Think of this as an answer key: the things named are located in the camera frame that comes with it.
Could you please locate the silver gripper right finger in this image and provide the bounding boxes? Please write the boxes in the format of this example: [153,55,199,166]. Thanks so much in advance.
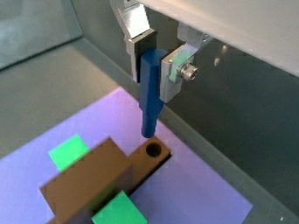
[160,23,212,103]

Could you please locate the green block right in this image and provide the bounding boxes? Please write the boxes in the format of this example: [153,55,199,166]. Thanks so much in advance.
[91,192,147,224]

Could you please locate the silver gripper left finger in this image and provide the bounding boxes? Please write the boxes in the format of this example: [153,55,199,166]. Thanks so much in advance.
[109,0,156,83]

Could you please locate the blue hexagonal peg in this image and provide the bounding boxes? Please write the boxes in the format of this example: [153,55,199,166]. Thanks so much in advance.
[139,49,165,138]

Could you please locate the green block left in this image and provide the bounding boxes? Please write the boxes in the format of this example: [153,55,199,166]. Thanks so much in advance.
[49,135,89,172]

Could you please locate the brown L-shaped bracket with hole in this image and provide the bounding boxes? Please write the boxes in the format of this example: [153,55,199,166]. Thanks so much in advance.
[40,137,171,224]

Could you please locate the purple base block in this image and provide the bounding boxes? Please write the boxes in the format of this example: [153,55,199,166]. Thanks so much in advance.
[0,87,255,224]

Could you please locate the green block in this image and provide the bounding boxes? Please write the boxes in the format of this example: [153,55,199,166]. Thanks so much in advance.
[91,192,147,224]
[49,135,89,172]

